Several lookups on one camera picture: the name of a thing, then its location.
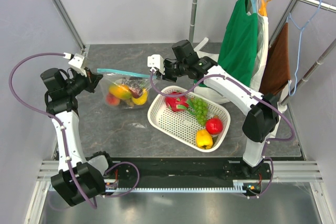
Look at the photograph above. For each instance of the clear zip top bag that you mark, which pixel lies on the clear zip top bag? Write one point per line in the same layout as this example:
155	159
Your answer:
114	76

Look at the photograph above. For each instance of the green shirt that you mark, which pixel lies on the green shirt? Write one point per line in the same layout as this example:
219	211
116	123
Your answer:
238	51

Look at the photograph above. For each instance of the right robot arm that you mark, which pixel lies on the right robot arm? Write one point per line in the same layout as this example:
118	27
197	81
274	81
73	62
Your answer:
260	110

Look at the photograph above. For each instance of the blue wire hanger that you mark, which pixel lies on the blue wire hanger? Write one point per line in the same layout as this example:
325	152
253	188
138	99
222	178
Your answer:
299	51

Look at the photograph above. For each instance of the red pomegranate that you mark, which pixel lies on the red pomegranate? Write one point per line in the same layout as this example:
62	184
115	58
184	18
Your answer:
214	126

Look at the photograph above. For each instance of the white cable duct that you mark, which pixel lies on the white cable duct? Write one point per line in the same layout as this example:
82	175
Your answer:
237	188

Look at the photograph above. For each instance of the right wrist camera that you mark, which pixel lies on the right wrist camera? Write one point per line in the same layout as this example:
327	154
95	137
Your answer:
157	61

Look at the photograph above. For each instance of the metal clothes rack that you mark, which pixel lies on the metal clothes rack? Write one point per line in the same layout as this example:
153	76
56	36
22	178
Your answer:
290	7

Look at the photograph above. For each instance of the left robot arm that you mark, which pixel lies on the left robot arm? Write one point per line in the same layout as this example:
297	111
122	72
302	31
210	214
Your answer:
79	179

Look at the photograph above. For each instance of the pink dragon fruit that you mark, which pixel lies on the pink dragon fruit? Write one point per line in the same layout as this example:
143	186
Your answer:
177	104

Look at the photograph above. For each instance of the brown towel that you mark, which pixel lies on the brown towel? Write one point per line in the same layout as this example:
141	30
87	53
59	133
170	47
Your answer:
277	70

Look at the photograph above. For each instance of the green grape bunch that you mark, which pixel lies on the green grape bunch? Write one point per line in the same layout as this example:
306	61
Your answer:
201	110

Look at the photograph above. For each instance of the orange green mango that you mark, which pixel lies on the orange green mango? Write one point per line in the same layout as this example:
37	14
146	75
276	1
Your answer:
120	91

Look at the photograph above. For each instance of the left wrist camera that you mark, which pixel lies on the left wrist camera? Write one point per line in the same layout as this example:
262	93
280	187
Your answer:
77	63

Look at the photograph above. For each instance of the dark red plum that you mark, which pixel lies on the dark red plum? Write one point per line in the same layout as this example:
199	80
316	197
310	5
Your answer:
136	92

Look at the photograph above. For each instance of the yellow lemon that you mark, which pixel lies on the yellow lemon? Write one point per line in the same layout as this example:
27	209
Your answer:
142	99

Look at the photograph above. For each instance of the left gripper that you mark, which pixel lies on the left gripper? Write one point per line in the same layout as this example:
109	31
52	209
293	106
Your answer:
92	80

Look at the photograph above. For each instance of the light blue hanger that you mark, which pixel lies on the light blue hanger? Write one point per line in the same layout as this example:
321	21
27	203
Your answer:
251	7

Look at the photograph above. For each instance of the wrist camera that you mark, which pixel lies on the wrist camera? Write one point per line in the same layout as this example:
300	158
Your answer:
77	63
157	61

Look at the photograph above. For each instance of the orange peach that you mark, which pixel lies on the orange peach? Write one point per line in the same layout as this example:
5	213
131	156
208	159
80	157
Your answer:
111	100

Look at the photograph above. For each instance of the brown longan bunch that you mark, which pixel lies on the brown longan bunch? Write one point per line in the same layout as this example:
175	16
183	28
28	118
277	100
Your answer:
136	83

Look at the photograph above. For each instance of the white garment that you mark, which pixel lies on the white garment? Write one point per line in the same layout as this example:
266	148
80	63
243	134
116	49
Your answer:
262	47

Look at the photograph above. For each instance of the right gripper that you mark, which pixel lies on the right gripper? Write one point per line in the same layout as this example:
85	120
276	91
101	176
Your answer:
167	76

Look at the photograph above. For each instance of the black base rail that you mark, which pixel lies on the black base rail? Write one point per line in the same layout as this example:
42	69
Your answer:
194	172

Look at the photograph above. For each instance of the yellow bell pepper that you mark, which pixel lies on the yellow bell pepper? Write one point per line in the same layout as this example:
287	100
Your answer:
204	140

